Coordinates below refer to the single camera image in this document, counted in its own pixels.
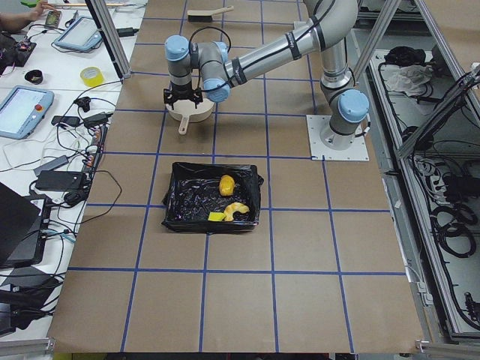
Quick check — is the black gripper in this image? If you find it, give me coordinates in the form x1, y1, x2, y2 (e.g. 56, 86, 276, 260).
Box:
163, 84, 203, 109

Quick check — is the yellow tape roll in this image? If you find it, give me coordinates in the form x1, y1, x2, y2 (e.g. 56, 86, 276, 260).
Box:
80, 66, 104, 88

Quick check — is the blue teach pendant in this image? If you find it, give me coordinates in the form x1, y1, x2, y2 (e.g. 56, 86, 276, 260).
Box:
1, 85, 55, 140
53, 16, 102, 53

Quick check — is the black power adapter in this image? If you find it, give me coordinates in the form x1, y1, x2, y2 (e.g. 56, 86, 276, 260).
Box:
35, 170, 86, 191

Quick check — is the power strip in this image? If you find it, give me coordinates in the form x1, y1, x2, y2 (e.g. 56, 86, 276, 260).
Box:
82, 124, 108, 176

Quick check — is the black round cap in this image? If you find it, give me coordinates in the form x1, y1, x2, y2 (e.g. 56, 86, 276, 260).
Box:
24, 69, 44, 85

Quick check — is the person's hand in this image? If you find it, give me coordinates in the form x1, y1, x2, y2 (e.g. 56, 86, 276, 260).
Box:
27, 0, 56, 22

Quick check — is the lower blue teach pendant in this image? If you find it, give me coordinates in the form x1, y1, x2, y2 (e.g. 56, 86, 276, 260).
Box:
1, 85, 55, 140

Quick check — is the aluminium frame post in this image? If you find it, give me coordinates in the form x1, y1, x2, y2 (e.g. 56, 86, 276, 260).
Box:
85, 0, 131, 81

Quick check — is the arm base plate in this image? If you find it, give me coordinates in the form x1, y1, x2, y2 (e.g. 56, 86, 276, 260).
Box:
306, 115, 369, 161

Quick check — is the black lined trash bin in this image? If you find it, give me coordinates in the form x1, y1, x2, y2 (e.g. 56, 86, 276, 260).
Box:
162, 162, 263, 233

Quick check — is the yellow toy potato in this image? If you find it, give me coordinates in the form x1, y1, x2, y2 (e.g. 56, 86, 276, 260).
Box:
219, 175, 236, 197

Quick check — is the white hand brush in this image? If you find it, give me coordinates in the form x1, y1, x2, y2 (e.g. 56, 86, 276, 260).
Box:
187, 6, 235, 23

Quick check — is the black laptop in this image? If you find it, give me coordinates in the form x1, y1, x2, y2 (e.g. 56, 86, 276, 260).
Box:
1, 184, 52, 269

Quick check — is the smartphone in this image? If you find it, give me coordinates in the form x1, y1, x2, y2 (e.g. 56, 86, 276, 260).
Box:
44, 10, 62, 29

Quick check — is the white plastic dustpan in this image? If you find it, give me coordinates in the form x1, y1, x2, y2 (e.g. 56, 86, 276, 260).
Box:
166, 99, 215, 135

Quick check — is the yellow green sponge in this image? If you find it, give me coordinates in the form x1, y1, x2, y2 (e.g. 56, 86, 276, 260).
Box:
208, 211, 226, 222

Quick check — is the white crumpled cloth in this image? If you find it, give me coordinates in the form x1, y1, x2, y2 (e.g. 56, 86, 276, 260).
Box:
385, 65, 433, 97

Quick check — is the upper blue teach pendant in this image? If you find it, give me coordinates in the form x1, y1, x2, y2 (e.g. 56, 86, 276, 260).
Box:
53, 16, 102, 53

